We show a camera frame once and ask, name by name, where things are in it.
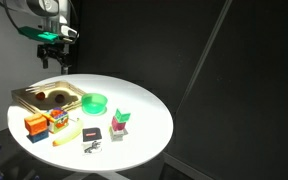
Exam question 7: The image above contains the pale grey cube block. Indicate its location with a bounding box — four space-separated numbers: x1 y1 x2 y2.
108 125 129 143

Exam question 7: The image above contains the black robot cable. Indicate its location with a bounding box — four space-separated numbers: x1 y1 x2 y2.
0 0 22 32

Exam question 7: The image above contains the yellow toy banana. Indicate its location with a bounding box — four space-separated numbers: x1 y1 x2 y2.
52 118 84 148

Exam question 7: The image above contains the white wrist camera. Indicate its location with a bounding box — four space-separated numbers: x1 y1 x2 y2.
59 23 80 43

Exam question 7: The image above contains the green cube block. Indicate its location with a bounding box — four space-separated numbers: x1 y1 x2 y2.
113 108 132 124

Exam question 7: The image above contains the multicoloured open cube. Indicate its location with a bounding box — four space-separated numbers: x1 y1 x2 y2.
43 107 70 135

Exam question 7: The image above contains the green plastic bowl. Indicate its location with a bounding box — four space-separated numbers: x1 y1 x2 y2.
80 92 109 117

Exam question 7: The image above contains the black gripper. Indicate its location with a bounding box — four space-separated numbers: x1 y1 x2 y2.
36 43 74 75

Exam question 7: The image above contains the pink cube block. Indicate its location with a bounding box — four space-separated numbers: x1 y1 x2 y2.
110 116 128 132

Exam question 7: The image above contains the white table pedestal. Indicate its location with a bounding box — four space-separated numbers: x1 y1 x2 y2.
62 171 132 180

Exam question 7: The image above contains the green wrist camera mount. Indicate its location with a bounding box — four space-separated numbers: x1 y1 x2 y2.
17 25 60 45

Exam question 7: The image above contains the wooden slatted crate tray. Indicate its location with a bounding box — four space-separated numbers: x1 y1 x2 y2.
10 79 87 113

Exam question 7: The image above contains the orange open cube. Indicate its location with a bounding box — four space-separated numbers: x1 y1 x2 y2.
23 113 49 137

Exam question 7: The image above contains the black-topped picture block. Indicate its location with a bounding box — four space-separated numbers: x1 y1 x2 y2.
81 127 104 156

